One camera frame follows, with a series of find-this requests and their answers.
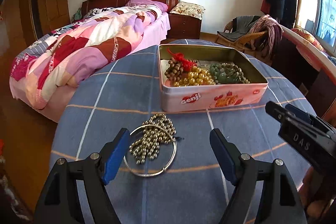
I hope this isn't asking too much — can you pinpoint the green cloth item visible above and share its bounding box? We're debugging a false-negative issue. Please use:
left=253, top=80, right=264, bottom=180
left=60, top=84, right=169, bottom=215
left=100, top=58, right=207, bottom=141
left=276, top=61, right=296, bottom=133
left=72, top=7, right=83, bottom=21

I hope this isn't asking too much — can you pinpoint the pink yellow pillow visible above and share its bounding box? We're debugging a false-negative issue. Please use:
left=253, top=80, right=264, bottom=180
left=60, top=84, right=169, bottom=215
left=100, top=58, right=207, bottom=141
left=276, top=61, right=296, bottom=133
left=290, top=27, right=327, bottom=53

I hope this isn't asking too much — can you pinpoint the purple pillow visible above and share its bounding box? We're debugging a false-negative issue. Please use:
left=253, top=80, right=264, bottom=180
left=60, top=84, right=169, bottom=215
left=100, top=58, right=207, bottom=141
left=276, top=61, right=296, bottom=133
left=125, top=0, right=169, bottom=13

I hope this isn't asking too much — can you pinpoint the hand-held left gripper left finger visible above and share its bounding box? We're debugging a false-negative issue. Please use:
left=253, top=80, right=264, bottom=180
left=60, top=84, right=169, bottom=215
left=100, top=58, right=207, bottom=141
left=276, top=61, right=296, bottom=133
left=34, top=128, right=131, bottom=224

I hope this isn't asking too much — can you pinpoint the pink purple garment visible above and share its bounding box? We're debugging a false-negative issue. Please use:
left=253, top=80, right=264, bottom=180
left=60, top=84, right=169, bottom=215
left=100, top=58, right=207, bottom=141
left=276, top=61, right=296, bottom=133
left=248, top=14, right=284, bottom=60

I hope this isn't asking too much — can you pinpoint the green jade bead bracelet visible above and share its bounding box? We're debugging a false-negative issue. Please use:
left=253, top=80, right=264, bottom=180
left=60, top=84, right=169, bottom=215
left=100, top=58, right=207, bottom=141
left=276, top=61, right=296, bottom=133
left=209, top=63, right=243, bottom=85

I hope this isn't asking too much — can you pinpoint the dark wooden desk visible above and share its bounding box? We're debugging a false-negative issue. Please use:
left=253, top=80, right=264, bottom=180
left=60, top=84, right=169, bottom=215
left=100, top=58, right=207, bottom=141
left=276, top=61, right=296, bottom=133
left=270, top=25, right=336, bottom=120

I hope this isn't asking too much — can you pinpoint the wicker chair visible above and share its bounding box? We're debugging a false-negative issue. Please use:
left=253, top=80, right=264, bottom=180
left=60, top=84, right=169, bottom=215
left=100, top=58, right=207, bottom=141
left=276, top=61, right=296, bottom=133
left=216, top=16, right=269, bottom=53

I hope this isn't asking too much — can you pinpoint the window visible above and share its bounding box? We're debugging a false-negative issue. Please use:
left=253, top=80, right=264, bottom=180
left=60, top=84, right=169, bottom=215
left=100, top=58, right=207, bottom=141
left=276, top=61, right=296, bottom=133
left=299, top=0, right=336, bottom=54

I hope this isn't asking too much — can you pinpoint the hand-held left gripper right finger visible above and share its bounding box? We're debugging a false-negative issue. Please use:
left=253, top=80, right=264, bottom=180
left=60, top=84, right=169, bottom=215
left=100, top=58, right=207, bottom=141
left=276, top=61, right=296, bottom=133
left=209, top=128, right=308, bottom=224

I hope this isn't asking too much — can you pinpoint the dark hanging coat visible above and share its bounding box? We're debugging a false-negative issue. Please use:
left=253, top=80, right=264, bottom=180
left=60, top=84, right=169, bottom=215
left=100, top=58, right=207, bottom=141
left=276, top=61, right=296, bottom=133
left=261, top=0, right=299, bottom=29

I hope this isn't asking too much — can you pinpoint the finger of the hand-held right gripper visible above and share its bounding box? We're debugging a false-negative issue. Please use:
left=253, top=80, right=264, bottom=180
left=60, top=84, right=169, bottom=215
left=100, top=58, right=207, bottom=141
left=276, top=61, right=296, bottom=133
left=265, top=101, right=296, bottom=123
left=285, top=104, right=326, bottom=123

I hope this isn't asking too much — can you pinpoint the blue checked tablecloth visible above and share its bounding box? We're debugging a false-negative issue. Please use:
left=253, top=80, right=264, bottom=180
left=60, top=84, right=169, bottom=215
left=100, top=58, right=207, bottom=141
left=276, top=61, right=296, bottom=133
left=49, top=39, right=320, bottom=224

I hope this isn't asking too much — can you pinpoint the silver bangle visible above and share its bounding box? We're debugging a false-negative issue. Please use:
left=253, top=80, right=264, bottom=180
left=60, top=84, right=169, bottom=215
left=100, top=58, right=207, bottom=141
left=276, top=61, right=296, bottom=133
left=123, top=124, right=179, bottom=177

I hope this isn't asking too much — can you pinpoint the silver bead necklace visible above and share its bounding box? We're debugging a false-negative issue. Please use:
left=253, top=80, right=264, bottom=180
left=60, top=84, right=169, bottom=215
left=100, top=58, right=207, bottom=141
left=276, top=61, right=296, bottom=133
left=129, top=113, right=177, bottom=165

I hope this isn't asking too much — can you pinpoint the floral pillow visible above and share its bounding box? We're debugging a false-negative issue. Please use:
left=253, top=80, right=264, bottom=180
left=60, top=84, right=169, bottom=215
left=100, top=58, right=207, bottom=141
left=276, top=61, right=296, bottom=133
left=169, top=1, right=206, bottom=20

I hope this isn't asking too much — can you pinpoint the black white blanket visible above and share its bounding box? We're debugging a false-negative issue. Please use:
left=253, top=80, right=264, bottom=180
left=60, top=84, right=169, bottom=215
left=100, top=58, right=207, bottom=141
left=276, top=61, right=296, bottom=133
left=86, top=6, right=116, bottom=18

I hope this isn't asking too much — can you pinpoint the grey garment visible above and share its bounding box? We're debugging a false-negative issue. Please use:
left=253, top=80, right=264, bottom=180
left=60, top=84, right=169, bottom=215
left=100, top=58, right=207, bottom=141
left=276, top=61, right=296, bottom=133
left=230, top=15, right=263, bottom=39

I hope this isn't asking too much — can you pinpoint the brown bead bracelet red tassel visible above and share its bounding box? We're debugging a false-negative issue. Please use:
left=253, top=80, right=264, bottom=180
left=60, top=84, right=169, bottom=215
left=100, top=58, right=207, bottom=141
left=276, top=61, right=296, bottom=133
left=164, top=48, right=198, bottom=83

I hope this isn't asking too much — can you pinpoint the gold bead necklace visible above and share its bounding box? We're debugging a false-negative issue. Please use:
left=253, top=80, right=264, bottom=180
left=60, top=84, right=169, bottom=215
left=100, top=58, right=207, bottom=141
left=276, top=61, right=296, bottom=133
left=173, top=66, right=216, bottom=87

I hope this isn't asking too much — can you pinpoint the wooden nightstand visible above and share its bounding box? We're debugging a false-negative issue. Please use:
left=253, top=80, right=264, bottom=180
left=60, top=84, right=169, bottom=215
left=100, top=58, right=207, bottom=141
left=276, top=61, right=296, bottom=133
left=167, top=12, right=202, bottom=40

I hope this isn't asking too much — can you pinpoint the pink patchwork quilt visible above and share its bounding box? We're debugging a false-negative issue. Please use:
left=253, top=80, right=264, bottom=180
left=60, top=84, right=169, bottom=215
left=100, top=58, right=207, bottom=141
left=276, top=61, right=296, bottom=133
left=10, top=5, right=164, bottom=110

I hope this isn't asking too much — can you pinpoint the pink tin box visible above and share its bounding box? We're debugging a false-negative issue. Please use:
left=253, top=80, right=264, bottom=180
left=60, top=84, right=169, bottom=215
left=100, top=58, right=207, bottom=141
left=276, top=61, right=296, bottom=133
left=158, top=44, right=269, bottom=113

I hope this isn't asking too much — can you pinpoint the white desk cloth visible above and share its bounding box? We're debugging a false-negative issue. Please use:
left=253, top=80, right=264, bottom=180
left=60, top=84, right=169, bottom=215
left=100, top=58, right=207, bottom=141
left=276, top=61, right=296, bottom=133
left=282, top=25, right=336, bottom=81

